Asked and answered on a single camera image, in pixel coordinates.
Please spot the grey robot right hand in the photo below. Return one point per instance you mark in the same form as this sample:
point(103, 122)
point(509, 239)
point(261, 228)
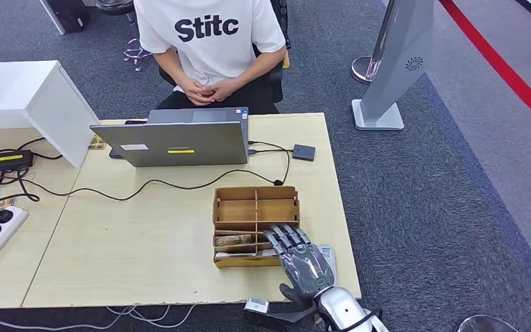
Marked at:
point(304, 268)

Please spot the person's right hand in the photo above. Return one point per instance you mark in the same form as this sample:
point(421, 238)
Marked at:
point(196, 94)

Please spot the person's left hand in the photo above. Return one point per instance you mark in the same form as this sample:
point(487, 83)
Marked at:
point(222, 90)

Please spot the person's right forearm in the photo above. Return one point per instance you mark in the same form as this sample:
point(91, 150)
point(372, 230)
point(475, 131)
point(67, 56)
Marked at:
point(169, 66)

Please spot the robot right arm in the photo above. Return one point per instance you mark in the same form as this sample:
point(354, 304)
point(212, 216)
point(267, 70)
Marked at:
point(343, 311)

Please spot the person's left forearm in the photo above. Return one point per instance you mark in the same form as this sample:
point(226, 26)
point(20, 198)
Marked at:
point(258, 66)

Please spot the white ID card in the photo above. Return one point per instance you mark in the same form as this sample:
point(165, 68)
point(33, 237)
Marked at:
point(328, 256)

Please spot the person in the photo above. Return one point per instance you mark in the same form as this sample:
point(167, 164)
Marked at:
point(210, 50)

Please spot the wooden card organizer box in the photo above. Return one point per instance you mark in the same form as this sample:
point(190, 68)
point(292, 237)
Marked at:
point(238, 211)

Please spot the black card reader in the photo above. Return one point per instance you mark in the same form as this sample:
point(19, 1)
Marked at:
point(303, 152)

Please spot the grey laptop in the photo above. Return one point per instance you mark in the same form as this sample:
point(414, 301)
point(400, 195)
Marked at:
point(178, 142)

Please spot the yellow tag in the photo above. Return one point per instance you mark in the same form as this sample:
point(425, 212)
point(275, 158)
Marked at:
point(286, 59)

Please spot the black round stool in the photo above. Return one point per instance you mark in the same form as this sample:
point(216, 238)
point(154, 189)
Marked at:
point(114, 5)

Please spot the black cabinet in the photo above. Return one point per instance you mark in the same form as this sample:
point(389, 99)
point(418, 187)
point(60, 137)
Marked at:
point(71, 13)

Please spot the white desk shelf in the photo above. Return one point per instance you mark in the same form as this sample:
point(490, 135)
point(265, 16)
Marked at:
point(27, 91)

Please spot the grey kiosk stand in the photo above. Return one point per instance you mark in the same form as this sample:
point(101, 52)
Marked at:
point(398, 68)

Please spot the black power adapter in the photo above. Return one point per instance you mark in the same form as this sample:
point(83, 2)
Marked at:
point(9, 161)

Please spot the chrome stanchion post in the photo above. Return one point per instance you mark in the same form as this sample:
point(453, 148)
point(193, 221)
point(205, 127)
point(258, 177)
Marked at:
point(361, 69)

